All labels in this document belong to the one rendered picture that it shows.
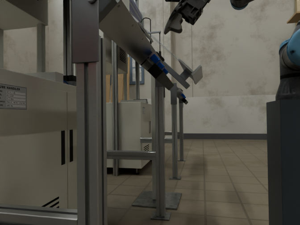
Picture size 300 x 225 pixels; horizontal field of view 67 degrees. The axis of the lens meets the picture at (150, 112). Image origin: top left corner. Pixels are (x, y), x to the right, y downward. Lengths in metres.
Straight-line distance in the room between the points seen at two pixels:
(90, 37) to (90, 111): 0.13
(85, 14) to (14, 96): 0.34
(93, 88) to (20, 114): 0.34
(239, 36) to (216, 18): 0.62
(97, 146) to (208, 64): 4.80
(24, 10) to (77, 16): 0.89
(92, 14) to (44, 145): 0.48
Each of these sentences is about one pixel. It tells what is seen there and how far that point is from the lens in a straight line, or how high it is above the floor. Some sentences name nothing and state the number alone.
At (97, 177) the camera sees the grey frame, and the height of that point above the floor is 0.39.
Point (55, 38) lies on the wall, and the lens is 6.46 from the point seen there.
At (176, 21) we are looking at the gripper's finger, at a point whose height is 0.86.
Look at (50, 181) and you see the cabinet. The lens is 0.83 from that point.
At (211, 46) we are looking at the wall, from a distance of 5.22.
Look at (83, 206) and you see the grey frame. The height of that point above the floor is 0.34.
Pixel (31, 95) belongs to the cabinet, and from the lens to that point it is 0.74.
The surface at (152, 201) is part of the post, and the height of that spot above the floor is 0.01.
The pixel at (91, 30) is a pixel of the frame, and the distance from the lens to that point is 0.42.
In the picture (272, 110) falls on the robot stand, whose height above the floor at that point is 0.51.
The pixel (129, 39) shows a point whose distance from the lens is 0.63.
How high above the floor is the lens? 0.50
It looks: 1 degrees up
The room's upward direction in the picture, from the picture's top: 1 degrees counter-clockwise
